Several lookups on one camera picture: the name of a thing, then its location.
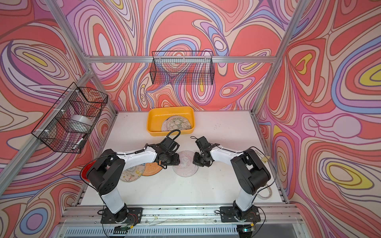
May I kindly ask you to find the white tape roll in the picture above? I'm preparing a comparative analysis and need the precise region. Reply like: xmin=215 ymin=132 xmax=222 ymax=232
xmin=257 ymin=185 xmax=272 ymax=200

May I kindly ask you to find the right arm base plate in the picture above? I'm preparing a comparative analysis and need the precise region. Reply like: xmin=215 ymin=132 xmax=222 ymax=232
xmin=218 ymin=205 xmax=261 ymax=224

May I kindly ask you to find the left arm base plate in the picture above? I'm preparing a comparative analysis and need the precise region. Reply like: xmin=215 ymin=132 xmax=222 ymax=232
xmin=97 ymin=207 xmax=143 ymax=225

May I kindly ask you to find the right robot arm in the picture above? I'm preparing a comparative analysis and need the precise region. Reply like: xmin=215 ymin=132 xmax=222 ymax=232
xmin=192 ymin=136 xmax=271 ymax=213

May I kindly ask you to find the back wall wire basket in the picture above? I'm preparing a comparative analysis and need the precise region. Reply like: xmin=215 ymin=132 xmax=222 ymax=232
xmin=149 ymin=50 xmax=215 ymax=86

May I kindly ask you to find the green line-art coaster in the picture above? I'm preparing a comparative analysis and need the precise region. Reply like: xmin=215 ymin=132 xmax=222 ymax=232
xmin=161 ymin=115 xmax=192 ymax=131

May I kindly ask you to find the red plastic cup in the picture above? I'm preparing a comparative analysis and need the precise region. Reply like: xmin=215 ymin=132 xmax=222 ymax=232
xmin=80 ymin=161 xmax=95 ymax=182

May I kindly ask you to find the left wall wire basket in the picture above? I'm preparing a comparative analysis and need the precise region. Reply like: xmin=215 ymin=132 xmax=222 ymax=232
xmin=31 ymin=83 xmax=108 ymax=154

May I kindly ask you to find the orange round coaster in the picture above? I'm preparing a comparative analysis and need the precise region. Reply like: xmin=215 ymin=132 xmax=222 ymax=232
xmin=142 ymin=162 xmax=163 ymax=177

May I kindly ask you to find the pale pink cloud coaster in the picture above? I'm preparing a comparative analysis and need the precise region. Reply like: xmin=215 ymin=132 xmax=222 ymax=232
xmin=173 ymin=150 xmax=198 ymax=178

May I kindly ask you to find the yellow binder clip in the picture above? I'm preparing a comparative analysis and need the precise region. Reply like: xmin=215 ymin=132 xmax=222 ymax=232
xmin=262 ymin=156 xmax=270 ymax=163

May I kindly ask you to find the cream blue doodle coaster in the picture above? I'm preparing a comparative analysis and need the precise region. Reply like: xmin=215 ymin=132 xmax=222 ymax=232
xmin=120 ymin=164 xmax=145 ymax=182

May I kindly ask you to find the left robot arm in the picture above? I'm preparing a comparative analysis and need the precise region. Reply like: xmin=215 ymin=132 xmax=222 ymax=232
xmin=86 ymin=130 xmax=181 ymax=218

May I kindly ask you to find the silver tape roll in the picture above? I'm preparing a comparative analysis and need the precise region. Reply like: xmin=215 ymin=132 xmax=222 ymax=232
xmin=68 ymin=115 xmax=93 ymax=133

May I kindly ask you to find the wall wire basket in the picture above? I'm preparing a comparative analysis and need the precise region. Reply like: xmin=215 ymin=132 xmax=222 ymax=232
xmin=149 ymin=50 xmax=215 ymax=86
xmin=31 ymin=83 xmax=108 ymax=154

